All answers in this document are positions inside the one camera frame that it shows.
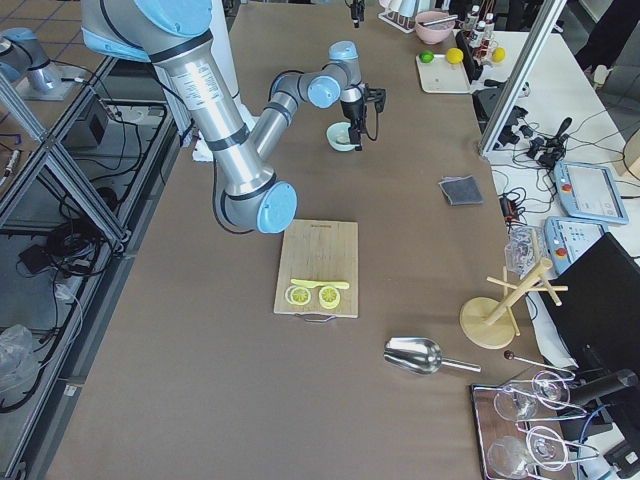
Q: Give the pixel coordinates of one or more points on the pink bowl with ice cubes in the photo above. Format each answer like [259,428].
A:
[433,27]

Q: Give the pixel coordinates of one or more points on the black monitor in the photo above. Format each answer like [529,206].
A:
[598,320]

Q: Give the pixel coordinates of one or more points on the yellow plastic knife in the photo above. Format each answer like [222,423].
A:
[341,285]

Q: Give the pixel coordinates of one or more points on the yellow lemon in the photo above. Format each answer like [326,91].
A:
[454,56]

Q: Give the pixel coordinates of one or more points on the wooden mug tree stand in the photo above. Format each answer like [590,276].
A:
[490,323]

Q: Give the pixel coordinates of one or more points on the pastel cup rack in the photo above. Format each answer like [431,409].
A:
[399,14]

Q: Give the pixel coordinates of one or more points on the aluminium frame post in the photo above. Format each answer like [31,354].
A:
[532,47]

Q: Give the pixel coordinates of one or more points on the grey folded cloth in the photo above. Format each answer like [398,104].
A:
[460,191]

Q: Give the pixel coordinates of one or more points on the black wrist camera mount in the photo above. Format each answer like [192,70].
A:
[376,96]

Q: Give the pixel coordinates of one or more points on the wine glass rack tray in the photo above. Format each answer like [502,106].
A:
[518,428]

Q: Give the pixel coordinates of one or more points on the steel scoop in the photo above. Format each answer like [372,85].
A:
[421,355]

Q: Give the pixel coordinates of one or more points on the bamboo cutting board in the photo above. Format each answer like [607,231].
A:
[319,250]

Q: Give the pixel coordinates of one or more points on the copper wire bottle rack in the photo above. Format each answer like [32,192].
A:
[478,35]

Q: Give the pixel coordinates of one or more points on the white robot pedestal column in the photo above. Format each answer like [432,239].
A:
[225,60]

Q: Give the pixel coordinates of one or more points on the blue teach pendant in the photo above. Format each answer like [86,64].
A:
[589,192]
[569,238]

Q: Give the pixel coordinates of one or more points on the lemon slice near handle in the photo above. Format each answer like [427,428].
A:
[329,297]

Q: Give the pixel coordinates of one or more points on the lower blue teach pendant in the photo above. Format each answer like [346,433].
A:
[569,238]

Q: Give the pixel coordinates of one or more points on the pale green ceramic bowl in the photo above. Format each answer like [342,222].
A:
[336,130]

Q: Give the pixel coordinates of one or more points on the upper blue teach pendant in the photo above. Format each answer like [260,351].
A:
[589,192]

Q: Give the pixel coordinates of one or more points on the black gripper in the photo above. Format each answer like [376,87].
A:
[351,111]
[355,11]

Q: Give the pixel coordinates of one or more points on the green lime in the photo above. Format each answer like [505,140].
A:
[426,56]

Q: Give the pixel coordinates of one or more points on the cream serving tray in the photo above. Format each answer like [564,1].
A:
[440,77]

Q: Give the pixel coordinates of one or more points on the clear plastic container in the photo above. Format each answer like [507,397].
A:
[520,250]

